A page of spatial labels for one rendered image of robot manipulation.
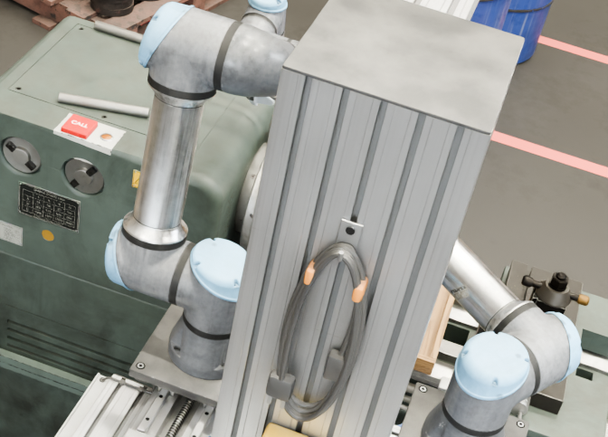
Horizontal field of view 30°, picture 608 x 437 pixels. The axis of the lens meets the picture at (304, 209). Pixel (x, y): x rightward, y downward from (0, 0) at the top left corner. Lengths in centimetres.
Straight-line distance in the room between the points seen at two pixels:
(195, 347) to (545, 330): 62
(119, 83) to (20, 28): 268
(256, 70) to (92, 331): 116
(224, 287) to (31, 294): 93
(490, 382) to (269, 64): 64
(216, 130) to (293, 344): 108
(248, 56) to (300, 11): 398
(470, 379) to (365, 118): 75
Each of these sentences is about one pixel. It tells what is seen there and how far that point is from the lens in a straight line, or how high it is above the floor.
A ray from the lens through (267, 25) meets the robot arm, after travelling 224.
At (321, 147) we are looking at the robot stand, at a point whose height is 194.
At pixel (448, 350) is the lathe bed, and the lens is 271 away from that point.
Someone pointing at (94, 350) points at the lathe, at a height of 64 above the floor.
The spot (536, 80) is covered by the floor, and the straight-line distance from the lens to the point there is 571.
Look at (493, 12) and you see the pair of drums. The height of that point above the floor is 55.
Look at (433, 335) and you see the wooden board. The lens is 271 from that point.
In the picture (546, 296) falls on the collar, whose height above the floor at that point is 114.
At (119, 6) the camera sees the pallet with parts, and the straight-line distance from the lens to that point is 514.
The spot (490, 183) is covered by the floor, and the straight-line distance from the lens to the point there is 486.
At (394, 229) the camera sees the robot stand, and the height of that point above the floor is 186.
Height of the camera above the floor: 269
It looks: 37 degrees down
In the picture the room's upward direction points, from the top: 13 degrees clockwise
